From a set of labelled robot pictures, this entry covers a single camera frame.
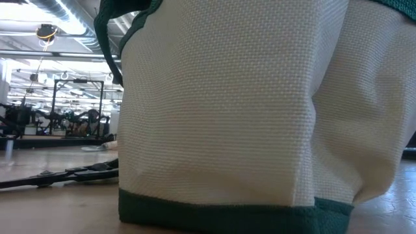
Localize white table corner post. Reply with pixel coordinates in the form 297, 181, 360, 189
5, 138, 14, 162

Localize black robot station frame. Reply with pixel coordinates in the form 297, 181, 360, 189
51, 79, 105, 138

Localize black machine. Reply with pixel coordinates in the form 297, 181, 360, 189
0, 103, 33, 137

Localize green-handled hedge shears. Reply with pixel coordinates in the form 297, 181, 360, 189
0, 158, 120, 190

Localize cream canvas garden bag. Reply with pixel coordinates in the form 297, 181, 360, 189
93, 0, 416, 234

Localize person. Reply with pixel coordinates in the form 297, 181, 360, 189
83, 109, 102, 137

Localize white horizontal ceiling pipe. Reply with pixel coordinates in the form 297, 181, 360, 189
0, 49, 121, 61

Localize black background robot arms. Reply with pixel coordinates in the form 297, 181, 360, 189
32, 109, 85, 137

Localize silver spiral ventilation duct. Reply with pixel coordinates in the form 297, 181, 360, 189
27, 0, 108, 55

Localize yellow black cable reel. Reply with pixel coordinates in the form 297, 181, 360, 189
35, 23, 59, 42

